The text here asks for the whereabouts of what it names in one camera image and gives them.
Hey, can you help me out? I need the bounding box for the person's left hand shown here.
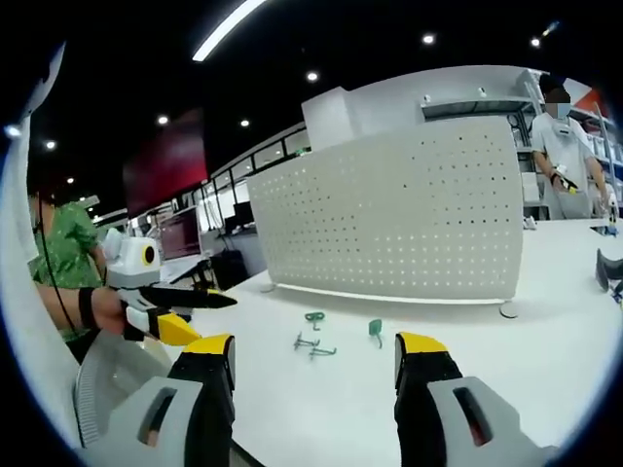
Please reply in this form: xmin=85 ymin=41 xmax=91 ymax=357
xmin=92 ymin=290 xmax=129 ymax=337

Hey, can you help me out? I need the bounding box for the person in green shirt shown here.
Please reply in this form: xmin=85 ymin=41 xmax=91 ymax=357
xmin=27 ymin=200 xmax=107 ymax=293

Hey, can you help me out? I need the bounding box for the red wall screen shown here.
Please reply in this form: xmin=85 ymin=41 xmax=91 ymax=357
xmin=121 ymin=107 xmax=209 ymax=221

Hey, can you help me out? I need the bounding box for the white ribbed chair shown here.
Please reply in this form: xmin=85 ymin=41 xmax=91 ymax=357
xmin=73 ymin=333 xmax=174 ymax=449

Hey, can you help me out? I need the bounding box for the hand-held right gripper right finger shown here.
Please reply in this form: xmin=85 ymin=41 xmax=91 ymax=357
xmin=393 ymin=332 xmax=561 ymax=467

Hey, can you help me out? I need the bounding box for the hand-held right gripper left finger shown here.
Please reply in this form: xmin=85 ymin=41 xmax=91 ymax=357
xmin=104 ymin=333 xmax=244 ymax=467

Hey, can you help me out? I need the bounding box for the long ceiling light strip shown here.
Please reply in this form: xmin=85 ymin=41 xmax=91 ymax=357
xmin=191 ymin=0 xmax=270 ymax=63

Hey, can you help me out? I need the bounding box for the black hanging cable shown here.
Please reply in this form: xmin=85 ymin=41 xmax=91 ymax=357
xmin=34 ymin=208 xmax=77 ymax=337

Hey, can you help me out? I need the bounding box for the black gripper stand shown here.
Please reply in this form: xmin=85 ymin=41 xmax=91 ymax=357
xmin=594 ymin=246 xmax=623 ymax=308

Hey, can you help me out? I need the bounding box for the small yellow-tipped gripper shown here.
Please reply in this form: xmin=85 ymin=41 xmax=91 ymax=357
xmin=602 ymin=193 xmax=621 ymax=235

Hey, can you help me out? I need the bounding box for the black office chair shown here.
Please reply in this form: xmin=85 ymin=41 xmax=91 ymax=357
xmin=207 ymin=248 xmax=250 ymax=292

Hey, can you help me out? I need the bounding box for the red-lit desk monitor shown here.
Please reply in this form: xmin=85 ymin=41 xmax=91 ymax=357
xmin=156 ymin=204 xmax=204 ymax=263

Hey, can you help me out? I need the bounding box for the white curved panel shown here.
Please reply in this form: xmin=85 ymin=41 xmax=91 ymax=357
xmin=0 ymin=41 xmax=82 ymax=449

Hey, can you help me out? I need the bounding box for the white perforated mounting plate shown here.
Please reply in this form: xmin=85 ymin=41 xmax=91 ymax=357
xmin=245 ymin=115 xmax=526 ymax=321

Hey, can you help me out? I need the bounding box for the black wrist strap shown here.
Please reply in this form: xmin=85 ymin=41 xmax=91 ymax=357
xmin=76 ymin=286 xmax=97 ymax=333

